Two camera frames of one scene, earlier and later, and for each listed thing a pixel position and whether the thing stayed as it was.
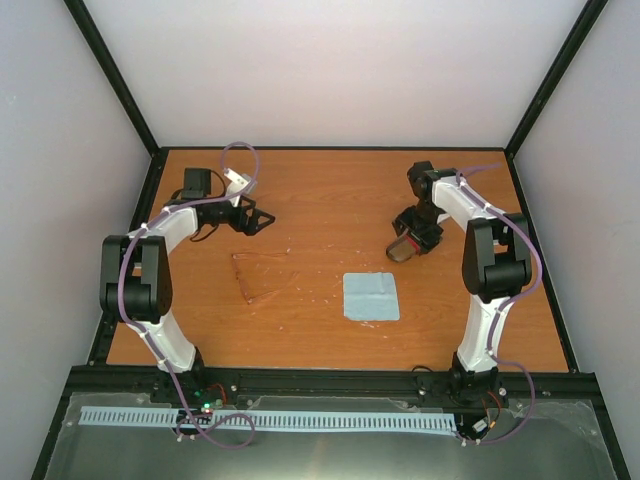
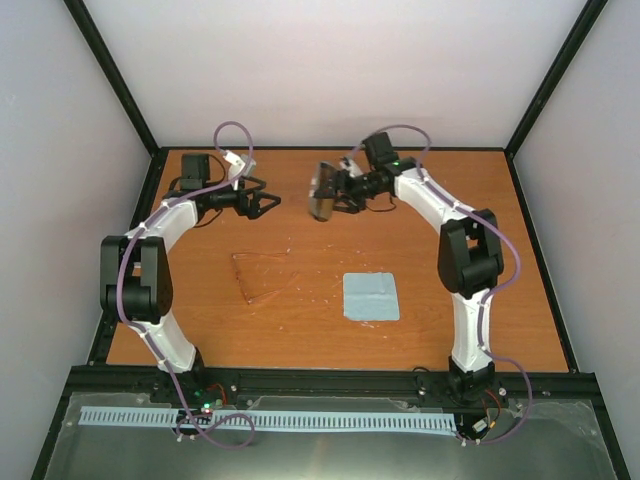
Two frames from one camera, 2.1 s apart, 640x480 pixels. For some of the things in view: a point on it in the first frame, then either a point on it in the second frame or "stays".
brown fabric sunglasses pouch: x=402 y=249 → x=322 y=209
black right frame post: x=578 y=34 stays
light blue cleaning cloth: x=370 y=296 stays
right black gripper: x=426 y=241 → x=341 y=178
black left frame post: x=85 y=24 stays
